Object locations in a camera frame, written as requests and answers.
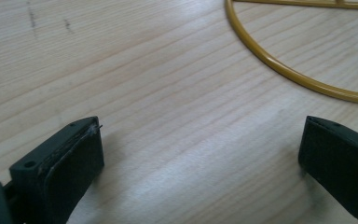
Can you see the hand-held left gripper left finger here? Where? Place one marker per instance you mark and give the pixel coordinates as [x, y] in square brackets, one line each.
[62, 174]

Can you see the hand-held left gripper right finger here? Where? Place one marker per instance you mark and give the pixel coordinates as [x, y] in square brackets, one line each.
[341, 155]

